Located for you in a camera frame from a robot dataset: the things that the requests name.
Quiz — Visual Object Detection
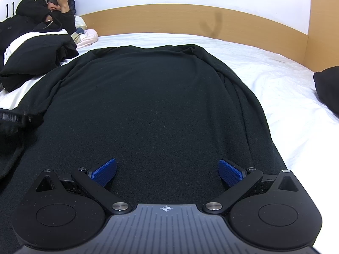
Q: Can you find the wooden headboard panel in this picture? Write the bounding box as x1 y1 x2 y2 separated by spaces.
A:
82 0 338 72

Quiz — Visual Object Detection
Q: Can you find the black garment pile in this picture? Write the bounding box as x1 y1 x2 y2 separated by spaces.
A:
1 31 78 92

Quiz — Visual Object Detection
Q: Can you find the black fleece garment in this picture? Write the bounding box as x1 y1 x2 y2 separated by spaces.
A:
1 45 285 253

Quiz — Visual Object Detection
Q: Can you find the pink white pillow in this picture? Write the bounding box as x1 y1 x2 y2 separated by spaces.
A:
71 15 98 48

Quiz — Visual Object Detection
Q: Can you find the person in black hoodie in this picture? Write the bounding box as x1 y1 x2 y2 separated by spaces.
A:
1 0 76 55

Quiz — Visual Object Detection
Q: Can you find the white cabinet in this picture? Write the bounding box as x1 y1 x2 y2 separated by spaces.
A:
0 0 22 22

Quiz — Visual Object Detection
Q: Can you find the black folded garment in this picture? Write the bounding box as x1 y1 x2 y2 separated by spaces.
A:
313 66 339 115

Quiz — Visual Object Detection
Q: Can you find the white bed sheet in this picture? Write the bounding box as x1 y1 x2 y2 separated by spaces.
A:
1 33 338 190

